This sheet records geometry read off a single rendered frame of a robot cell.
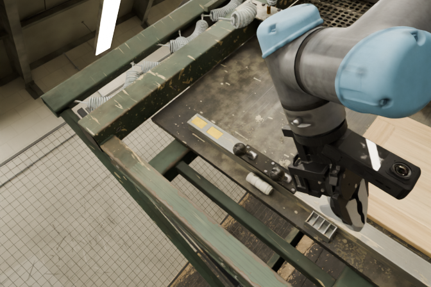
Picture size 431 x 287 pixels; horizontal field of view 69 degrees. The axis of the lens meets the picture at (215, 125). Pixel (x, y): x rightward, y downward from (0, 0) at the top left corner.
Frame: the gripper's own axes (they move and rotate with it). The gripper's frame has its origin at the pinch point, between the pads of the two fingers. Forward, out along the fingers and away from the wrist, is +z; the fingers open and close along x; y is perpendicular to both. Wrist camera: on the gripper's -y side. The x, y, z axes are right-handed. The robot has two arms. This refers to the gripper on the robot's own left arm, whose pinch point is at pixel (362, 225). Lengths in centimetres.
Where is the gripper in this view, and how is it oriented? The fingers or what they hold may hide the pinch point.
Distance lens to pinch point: 57.4
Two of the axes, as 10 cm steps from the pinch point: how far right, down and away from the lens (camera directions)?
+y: -6.5, -0.8, 7.5
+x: -6.4, 5.8, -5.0
